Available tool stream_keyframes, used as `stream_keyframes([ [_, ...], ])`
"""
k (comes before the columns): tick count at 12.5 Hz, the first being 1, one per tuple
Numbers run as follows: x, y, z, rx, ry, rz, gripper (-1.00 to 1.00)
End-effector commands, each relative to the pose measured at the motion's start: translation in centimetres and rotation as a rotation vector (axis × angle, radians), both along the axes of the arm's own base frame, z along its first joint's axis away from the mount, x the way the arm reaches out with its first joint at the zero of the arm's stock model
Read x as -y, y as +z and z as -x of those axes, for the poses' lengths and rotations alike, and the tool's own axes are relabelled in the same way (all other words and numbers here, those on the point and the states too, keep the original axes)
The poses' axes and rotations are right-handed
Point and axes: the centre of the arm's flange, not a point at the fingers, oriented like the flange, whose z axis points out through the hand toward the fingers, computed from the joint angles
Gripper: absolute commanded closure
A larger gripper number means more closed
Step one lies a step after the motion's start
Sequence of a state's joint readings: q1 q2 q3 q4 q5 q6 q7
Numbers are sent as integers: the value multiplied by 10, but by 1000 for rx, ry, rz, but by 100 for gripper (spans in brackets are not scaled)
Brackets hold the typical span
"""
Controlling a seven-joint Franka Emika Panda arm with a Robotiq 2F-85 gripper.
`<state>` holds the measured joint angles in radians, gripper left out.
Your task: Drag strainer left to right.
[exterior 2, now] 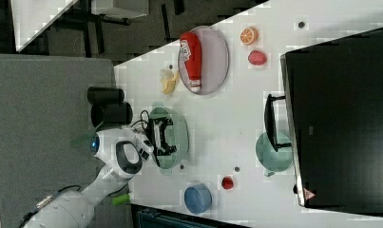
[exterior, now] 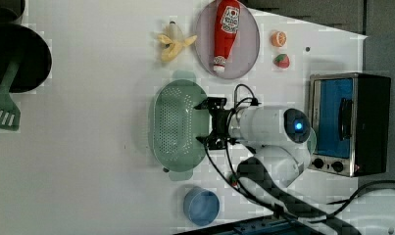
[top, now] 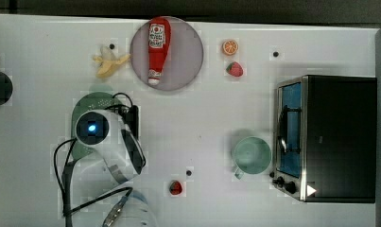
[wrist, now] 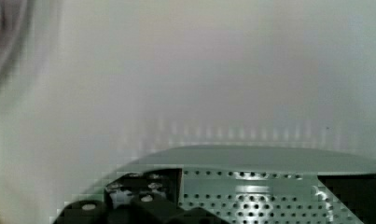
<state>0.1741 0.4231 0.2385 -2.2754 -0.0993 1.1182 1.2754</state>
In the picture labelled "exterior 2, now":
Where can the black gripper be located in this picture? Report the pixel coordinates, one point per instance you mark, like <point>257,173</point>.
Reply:
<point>156,134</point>

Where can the green oval strainer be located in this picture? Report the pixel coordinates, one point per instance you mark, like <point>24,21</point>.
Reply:
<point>177,135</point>

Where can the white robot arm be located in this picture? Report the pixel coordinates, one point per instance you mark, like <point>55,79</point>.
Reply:
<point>123,151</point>

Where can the black cylinder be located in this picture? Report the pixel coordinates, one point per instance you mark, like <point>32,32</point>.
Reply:
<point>104,95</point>
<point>111,114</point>

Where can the yellow toy banana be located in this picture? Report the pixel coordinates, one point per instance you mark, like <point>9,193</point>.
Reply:
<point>169,80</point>

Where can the blue cup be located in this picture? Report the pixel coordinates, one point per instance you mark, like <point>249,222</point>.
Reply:
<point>197,198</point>

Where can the small dark red strawberry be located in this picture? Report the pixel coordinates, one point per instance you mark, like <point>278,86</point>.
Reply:
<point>227,183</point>

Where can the red ketchup bottle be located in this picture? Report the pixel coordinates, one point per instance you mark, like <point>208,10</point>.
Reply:
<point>190,51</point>

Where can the grey round plate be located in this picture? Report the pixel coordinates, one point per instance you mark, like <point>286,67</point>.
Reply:
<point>214,61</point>

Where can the green mug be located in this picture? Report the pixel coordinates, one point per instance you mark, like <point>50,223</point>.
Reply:
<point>273,160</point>

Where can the red toy strawberry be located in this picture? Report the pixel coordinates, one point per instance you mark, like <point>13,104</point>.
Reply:
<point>257,58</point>

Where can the orange slice toy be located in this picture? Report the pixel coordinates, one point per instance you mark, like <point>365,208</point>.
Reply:
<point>249,36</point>

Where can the black toaster oven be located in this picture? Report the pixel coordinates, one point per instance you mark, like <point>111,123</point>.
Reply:
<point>334,99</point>

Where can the green marker handle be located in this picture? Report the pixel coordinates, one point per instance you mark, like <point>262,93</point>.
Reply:
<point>120,199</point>

